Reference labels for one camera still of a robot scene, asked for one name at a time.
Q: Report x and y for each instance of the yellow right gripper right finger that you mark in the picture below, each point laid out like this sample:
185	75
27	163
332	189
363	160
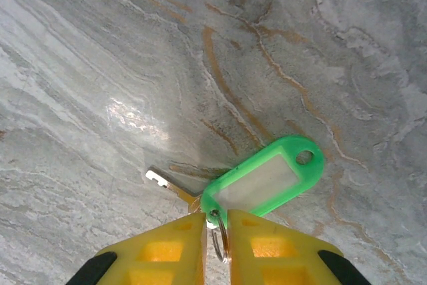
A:
277	258

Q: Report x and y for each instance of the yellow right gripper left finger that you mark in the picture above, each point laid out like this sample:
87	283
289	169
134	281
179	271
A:
156	258

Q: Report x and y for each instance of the green plastic key tag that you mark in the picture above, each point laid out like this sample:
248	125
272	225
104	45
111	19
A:
260	178

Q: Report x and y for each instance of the small metal key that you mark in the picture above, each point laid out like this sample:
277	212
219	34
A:
156	176

